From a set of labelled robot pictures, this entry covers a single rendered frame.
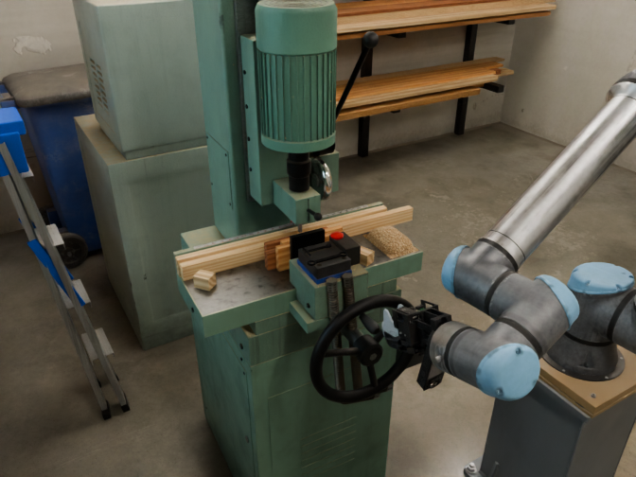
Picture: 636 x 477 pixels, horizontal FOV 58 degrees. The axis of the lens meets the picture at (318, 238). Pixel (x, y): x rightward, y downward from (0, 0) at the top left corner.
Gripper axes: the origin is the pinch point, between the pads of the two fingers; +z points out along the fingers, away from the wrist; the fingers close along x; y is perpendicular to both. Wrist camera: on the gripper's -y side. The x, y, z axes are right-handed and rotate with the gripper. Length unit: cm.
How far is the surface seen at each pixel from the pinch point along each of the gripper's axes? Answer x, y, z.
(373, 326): 3.6, 1.4, -0.5
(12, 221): 78, 14, 285
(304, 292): 9.7, 6.5, 18.4
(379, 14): -151, 99, 216
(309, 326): 11.3, -0.5, 15.4
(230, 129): 11, 45, 46
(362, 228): -17.8, 13.3, 37.0
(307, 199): 0.8, 26.0, 28.1
